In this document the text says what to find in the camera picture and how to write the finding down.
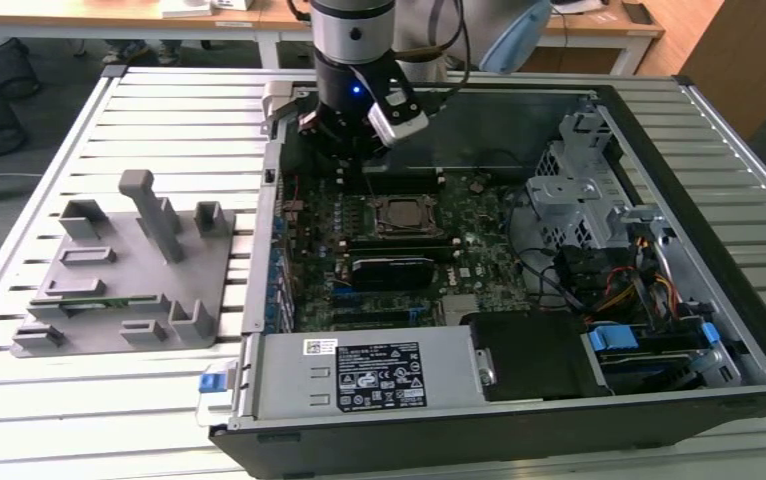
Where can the thin metal locking lever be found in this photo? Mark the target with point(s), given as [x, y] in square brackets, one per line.
[367, 185]
[415, 228]

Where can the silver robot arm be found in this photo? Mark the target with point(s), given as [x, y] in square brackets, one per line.
[349, 35]

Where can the CPU socket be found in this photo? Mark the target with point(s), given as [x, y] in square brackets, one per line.
[377, 229]

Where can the black RAM slot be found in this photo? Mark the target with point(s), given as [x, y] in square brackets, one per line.
[396, 246]
[396, 252]
[403, 179]
[356, 257]
[396, 241]
[403, 185]
[403, 173]
[403, 191]

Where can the white labelled box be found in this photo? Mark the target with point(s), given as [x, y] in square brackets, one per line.
[232, 4]

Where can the silver coin battery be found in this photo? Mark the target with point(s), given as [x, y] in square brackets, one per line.
[477, 186]

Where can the black graphics card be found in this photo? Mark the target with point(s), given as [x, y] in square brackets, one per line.
[392, 275]

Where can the green motherboard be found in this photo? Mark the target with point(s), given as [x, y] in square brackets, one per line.
[492, 250]

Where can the silver drive cage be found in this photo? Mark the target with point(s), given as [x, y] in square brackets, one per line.
[569, 200]

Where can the black phone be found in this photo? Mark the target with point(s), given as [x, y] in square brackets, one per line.
[637, 14]

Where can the black expansion slot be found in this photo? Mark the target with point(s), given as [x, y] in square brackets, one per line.
[383, 318]

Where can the silver chipset heatsink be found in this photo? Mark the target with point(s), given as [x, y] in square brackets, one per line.
[460, 306]

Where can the grey parts rack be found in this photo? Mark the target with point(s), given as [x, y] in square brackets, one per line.
[142, 305]

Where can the grey power supply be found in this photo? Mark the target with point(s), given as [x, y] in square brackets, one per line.
[289, 380]

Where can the wooden cabinet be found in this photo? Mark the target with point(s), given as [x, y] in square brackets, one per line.
[743, 60]

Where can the black plastic cover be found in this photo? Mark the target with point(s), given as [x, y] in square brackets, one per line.
[529, 355]

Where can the blue case latch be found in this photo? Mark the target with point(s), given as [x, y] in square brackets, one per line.
[212, 382]

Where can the blue disk carrier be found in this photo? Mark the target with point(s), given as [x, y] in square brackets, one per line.
[612, 342]

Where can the black PC case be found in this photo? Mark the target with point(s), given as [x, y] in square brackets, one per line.
[423, 450]

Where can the blue plastic tab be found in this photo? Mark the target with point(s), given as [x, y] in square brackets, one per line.
[710, 334]

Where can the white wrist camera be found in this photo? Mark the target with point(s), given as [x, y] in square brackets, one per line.
[399, 125]

